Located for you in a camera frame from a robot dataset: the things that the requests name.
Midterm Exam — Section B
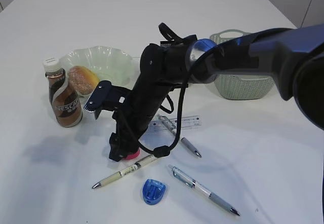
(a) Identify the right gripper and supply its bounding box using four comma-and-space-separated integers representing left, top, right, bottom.
97, 86, 152, 161

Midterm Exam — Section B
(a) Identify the pink pencil sharpener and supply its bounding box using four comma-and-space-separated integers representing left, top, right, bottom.
123, 149, 140, 160

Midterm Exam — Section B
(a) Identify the blue pencil sharpener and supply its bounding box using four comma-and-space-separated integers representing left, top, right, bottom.
142, 179, 167, 205

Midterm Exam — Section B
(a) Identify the brown Nescafe coffee bottle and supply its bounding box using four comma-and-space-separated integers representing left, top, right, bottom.
43, 58, 83, 128

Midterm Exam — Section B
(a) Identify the sugared bread bun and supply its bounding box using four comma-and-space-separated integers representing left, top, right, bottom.
68, 66, 99, 95

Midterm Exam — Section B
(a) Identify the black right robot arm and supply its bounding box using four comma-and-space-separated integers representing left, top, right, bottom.
101, 24, 323, 162

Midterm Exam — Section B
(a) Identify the beige grip pen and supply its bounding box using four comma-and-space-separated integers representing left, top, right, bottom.
92, 155, 157, 190

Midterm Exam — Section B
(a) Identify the grey grip pen on ruler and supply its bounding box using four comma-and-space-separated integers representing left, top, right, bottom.
157, 114, 202, 158

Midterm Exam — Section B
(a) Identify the blue clear grey-grip pen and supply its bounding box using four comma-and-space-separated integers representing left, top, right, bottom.
168, 165, 240, 216

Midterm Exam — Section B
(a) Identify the green wavy glass plate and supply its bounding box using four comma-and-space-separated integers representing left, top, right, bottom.
59, 46, 139, 89

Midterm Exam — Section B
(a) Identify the green woven plastic basket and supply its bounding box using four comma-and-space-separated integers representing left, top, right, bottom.
208, 29, 276, 100

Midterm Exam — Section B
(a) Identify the clear plastic ruler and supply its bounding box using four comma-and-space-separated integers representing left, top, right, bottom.
147, 115, 201, 133

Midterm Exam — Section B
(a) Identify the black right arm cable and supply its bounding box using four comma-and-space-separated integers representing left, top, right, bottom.
138, 49, 218, 158

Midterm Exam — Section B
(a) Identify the black cable loop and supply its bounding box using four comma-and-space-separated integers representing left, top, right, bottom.
158, 22, 198, 115

